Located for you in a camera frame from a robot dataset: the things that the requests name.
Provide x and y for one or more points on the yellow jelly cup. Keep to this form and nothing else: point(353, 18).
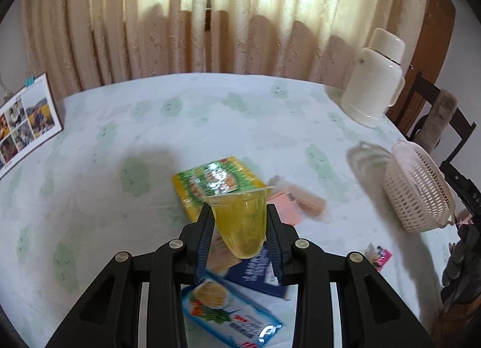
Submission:
point(240, 220)

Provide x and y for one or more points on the pink flat packet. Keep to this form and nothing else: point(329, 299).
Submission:
point(287, 211)

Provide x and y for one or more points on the white thermos jug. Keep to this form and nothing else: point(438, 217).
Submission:
point(372, 81)

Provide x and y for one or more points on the person's right forearm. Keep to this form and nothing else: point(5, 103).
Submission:
point(454, 325)

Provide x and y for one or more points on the photo desk calendar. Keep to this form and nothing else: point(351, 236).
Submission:
point(26, 122)

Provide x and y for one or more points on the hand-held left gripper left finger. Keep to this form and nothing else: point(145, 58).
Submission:
point(203, 235)

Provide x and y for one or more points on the beige curtain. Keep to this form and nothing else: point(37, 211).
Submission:
point(150, 13)

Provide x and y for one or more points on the yellow green snack packet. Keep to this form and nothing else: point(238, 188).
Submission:
point(210, 179)

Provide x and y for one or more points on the beige plastic basket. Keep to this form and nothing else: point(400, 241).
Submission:
point(417, 186)

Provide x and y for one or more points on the dark wooden chair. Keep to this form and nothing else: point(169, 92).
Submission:
point(460, 115)

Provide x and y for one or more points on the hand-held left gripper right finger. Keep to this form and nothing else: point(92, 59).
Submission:
point(277, 242)

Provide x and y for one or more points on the person's right hand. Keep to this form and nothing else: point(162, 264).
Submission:
point(460, 261)

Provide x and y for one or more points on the small pink white packet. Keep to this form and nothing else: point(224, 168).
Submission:
point(378, 256)

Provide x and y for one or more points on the dark blue snack box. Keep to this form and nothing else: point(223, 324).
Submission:
point(251, 271)

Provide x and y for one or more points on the light blue white snack packet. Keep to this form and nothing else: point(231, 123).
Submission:
point(221, 306)

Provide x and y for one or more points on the brown wooden door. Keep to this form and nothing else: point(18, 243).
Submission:
point(432, 32)

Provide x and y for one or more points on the grey furry cloth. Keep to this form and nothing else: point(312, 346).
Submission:
point(437, 119)

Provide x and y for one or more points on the green print white tablecloth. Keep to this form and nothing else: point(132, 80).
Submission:
point(188, 122)

